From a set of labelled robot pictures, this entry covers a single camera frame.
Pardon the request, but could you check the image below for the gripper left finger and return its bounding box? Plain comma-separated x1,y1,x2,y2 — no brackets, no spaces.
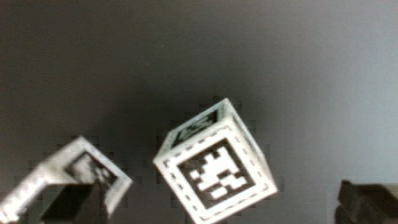
37,184,108,224

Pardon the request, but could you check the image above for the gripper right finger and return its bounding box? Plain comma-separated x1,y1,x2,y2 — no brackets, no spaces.
334,180,398,224

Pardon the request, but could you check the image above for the white chair leg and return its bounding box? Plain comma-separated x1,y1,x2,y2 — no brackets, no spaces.
153,99,277,224
0,137,133,224

